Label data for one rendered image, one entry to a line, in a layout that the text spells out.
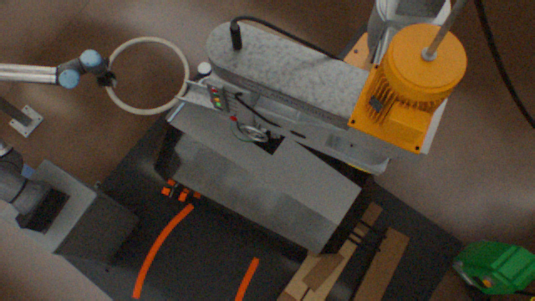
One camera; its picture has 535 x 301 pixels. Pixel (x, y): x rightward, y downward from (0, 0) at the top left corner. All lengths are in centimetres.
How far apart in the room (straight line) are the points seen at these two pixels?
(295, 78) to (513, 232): 242
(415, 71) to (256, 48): 71
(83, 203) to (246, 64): 136
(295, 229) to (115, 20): 250
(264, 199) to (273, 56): 102
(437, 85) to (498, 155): 251
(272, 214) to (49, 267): 179
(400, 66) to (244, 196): 150
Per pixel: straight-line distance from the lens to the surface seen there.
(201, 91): 265
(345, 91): 178
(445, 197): 363
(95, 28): 426
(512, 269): 310
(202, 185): 276
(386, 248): 331
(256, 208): 265
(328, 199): 254
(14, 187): 260
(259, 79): 179
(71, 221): 275
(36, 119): 406
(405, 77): 139
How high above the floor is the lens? 333
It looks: 72 degrees down
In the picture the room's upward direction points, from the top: 3 degrees counter-clockwise
